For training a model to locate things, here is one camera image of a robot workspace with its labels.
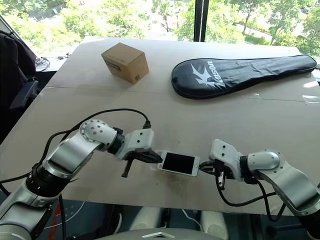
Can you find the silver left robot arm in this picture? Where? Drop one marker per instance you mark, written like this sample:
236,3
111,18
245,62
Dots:
67,152

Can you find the black office chair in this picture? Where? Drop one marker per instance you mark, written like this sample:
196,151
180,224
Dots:
12,75

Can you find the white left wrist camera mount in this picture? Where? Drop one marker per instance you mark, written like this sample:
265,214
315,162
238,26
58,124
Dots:
138,140

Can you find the white smartphone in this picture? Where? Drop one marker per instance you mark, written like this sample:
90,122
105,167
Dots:
178,163

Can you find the white rounded shape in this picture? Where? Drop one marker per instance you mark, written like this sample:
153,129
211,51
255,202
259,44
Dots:
147,220
213,225

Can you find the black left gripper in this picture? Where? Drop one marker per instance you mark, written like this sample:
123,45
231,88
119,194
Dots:
137,155

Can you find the grey robot torso cover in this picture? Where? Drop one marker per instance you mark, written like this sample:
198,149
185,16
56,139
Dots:
160,235

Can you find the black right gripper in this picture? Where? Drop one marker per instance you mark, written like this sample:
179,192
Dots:
223,171

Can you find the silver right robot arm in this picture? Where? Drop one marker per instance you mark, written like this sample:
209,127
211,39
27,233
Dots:
282,175

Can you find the black window frame post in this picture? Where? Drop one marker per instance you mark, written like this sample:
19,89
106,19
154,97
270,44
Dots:
201,20

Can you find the dark round floor base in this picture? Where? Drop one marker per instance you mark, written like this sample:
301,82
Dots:
75,217

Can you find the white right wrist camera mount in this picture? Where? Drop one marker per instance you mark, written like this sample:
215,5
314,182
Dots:
223,151

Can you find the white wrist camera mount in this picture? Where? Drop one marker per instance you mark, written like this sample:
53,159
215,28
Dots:
223,151
138,140

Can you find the black racket bag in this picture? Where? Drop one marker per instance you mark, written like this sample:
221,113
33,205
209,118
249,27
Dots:
225,75

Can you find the brown cardboard box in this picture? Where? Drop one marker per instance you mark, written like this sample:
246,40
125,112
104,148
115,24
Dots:
125,62

